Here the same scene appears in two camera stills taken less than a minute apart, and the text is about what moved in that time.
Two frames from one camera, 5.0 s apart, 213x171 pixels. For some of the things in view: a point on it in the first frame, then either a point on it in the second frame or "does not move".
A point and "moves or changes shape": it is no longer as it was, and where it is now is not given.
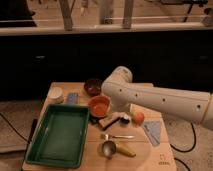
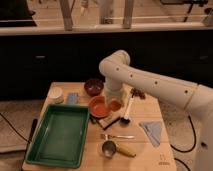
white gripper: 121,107 to 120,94
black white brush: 125,119 does not move
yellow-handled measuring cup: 110,148 does not move
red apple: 138,118 moves or changes shape
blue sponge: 72,98 does not move
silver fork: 106,137 does not move
